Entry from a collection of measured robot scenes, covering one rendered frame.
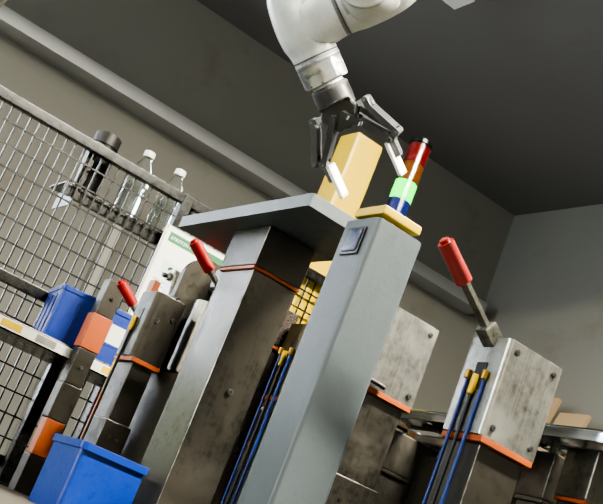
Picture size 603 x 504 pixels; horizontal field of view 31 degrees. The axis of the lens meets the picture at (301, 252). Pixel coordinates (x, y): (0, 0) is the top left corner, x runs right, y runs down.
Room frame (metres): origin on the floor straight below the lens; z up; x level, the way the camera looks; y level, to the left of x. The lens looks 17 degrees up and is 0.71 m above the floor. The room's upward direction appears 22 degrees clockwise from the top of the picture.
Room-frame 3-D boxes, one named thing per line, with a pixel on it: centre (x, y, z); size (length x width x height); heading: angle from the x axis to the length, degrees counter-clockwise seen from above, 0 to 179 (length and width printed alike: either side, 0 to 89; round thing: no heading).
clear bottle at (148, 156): (2.75, 0.47, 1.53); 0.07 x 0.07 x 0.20
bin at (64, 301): (2.58, 0.36, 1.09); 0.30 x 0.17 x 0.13; 110
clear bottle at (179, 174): (2.80, 0.38, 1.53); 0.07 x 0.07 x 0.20
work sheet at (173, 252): (2.77, 0.25, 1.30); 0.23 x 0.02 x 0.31; 118
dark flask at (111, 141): (2.70, 0.58, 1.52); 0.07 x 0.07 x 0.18
